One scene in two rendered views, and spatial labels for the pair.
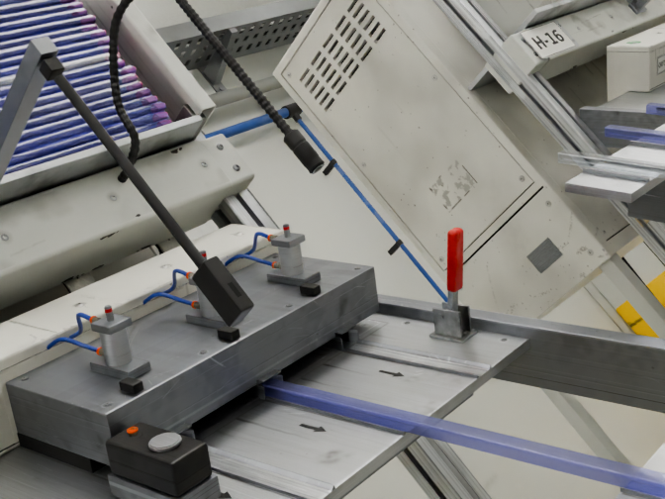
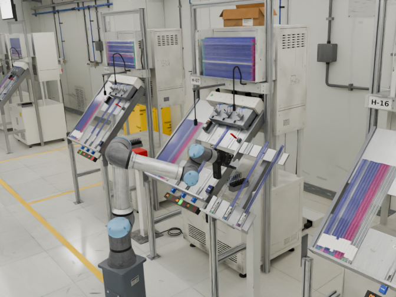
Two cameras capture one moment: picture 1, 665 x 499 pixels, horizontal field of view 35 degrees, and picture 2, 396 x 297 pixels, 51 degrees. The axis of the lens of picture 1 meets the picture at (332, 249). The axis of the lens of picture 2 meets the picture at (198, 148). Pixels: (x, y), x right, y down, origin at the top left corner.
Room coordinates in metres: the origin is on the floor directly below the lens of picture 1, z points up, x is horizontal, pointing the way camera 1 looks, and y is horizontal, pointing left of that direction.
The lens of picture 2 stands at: (1.10, -2.62, 1.75)
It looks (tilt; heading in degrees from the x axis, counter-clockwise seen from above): 17 degrees down; 98
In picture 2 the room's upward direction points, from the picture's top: 2 degrees counter-clockwise
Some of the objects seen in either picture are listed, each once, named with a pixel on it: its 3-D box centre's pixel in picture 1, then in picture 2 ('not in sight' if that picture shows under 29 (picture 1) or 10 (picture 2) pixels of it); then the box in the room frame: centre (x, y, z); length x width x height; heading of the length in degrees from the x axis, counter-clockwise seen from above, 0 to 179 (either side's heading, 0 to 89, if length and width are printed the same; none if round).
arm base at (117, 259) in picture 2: not in sight; (121, 253); (0.39, -0.74, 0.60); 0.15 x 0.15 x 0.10
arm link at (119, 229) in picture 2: not in sight; (119, 232); (0.39, -0.73, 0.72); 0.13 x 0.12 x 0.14; 99
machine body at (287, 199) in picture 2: not in sight; (240, 212); (0.98, 0.39, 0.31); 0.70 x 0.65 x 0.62; 137
